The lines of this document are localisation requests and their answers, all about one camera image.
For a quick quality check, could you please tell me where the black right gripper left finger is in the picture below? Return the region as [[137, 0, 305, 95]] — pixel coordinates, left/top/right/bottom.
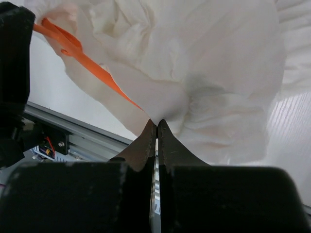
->
[[0, 121, 156, 233]]

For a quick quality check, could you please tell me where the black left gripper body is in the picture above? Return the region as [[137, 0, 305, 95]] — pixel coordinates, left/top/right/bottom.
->
[[0, 1, 35, 167]]

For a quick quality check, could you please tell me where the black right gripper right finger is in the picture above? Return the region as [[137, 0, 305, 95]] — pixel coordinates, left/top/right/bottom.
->
[[157, 120, 311, 233]]

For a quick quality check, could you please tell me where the orange plastic hanger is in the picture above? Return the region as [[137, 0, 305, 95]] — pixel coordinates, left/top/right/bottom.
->
[[33, 18, 145, 118]]

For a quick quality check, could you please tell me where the white ruffled skirt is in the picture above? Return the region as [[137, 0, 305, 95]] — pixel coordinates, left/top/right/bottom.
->
[[24, 0, 311, 165]]

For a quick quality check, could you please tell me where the aluminium mounting rail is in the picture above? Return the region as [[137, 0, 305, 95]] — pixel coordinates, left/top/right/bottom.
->
[[24, 102, 132, 162]]

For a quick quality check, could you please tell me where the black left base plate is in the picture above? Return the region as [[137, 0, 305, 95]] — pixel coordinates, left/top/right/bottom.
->
[[21, 122, 69, 159]]

